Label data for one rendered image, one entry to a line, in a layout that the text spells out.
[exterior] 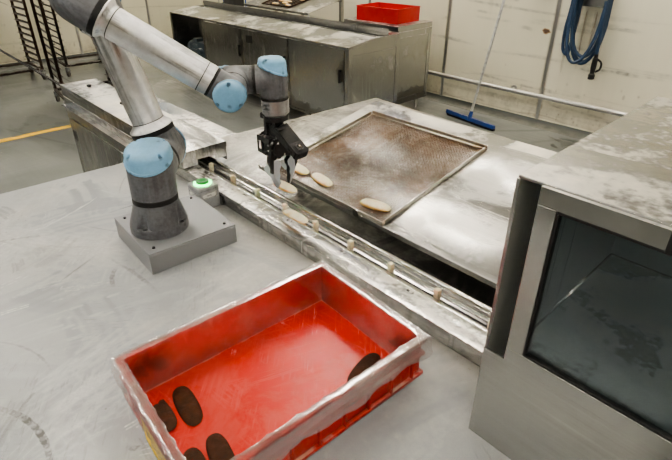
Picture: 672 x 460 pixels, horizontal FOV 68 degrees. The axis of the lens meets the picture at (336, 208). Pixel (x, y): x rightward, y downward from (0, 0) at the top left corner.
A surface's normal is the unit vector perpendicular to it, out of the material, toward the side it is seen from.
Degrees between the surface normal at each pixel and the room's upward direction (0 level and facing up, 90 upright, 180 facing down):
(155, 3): 90
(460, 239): 10
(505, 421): 90
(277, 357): 0
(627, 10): 90
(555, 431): 90
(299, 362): 0
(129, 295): 0
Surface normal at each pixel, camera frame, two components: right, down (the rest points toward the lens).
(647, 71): -0.73, 0.33
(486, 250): -0.13, -0.81
